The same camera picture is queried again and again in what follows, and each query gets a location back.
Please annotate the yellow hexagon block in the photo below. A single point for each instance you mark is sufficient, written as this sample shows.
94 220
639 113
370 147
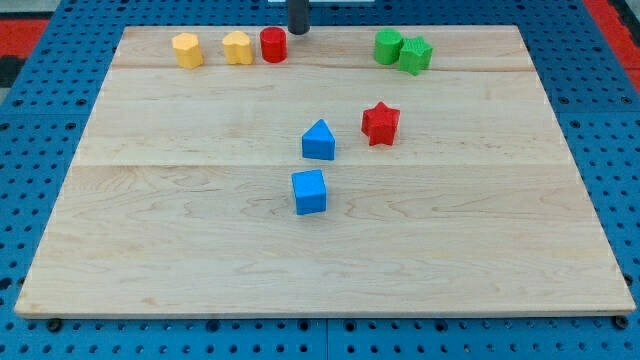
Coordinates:
187 50

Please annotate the blue cube block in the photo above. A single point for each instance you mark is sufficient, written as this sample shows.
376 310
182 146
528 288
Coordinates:
310 191

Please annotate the blue triangle block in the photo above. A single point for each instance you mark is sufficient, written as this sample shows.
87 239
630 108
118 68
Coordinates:
318 142

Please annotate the red star block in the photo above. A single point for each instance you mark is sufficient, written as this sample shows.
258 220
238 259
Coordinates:
380 124

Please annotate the red cylinder block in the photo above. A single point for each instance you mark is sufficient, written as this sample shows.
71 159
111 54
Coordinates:
273 43

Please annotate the light wooden board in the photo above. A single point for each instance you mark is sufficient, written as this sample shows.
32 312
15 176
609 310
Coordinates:
179 200

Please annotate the green cylinder block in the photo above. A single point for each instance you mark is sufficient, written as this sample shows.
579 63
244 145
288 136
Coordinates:
387 46

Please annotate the green star block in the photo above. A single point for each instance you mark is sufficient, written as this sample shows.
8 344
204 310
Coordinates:
415 55

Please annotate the yellow heart block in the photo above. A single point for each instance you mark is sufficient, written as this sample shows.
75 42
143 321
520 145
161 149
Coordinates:
238 48

